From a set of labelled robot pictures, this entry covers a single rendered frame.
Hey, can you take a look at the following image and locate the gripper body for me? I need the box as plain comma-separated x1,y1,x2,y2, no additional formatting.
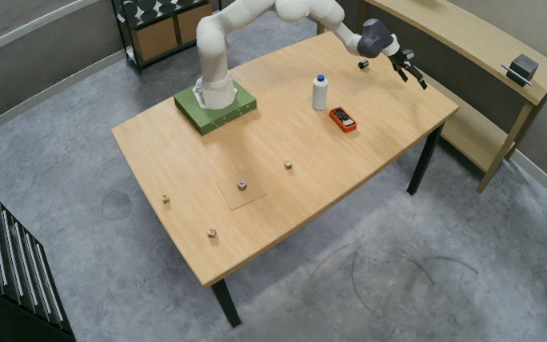
387,47,406,68

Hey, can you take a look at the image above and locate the white bottle with blue cap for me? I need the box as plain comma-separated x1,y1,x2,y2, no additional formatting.
312,75,328,111

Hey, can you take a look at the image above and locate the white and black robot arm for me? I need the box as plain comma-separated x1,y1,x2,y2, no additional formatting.
192,0,399,109

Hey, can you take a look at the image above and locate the orange digital multimeter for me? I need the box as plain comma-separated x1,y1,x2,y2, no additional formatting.
329,106,357,133

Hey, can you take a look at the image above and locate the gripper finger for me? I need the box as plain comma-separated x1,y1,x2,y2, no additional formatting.
399,62,428,90
391,62,409,82

